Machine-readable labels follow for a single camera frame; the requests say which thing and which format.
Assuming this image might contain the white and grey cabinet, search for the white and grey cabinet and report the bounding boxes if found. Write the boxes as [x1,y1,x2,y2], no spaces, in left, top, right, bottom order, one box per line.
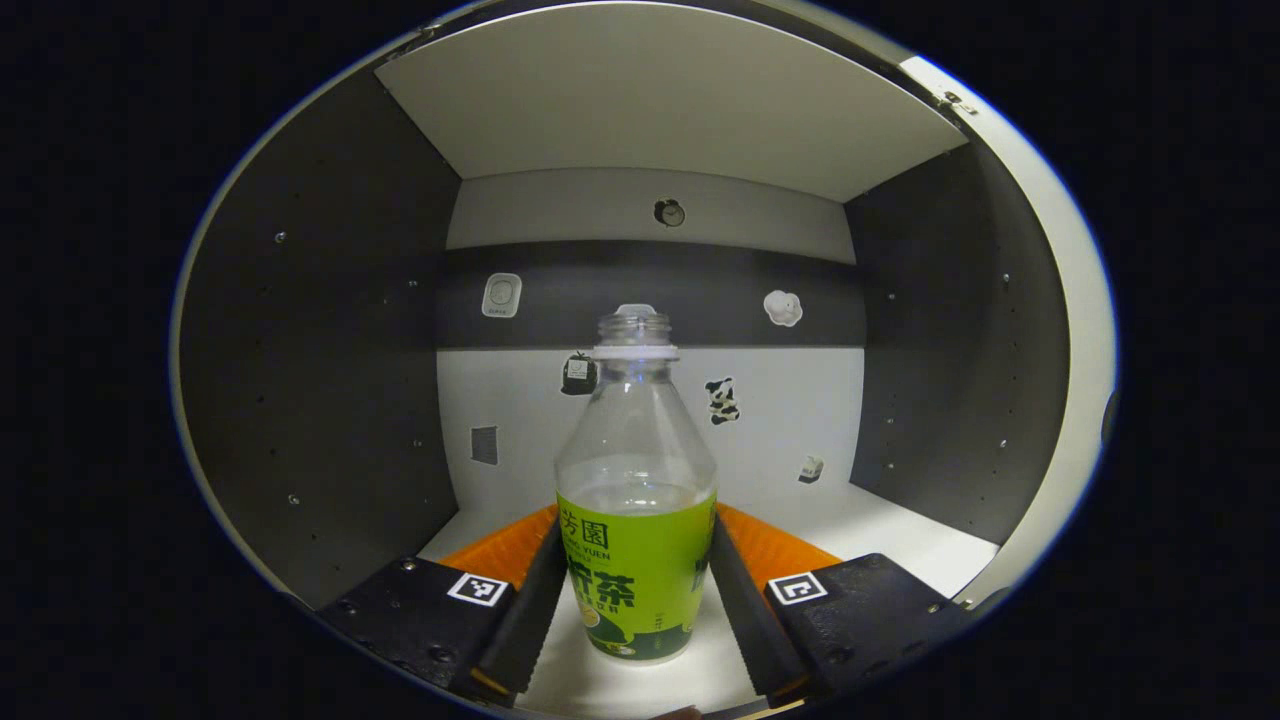
[170,0,1121,716]

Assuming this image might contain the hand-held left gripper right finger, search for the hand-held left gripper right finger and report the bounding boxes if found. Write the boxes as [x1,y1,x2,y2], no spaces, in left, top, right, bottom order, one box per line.
[708,500,976,706]

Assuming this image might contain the white cabinet door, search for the white cabinet door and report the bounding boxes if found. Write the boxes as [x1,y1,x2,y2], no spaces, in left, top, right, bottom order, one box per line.
[900,55,1121,611]

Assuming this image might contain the clear bottle green label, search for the clear bottle green label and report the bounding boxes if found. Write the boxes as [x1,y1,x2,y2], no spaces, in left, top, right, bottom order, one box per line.
[555,305,719,666]

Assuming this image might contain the white cabinet shelf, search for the white cabinet shelf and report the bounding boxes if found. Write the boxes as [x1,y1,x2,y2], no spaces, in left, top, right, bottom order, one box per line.
[415,485,1001,719]
[375,0,971,206]

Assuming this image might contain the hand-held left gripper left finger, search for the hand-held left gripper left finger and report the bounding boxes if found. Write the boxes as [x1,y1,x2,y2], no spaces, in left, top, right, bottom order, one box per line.
[315,503,569,706]

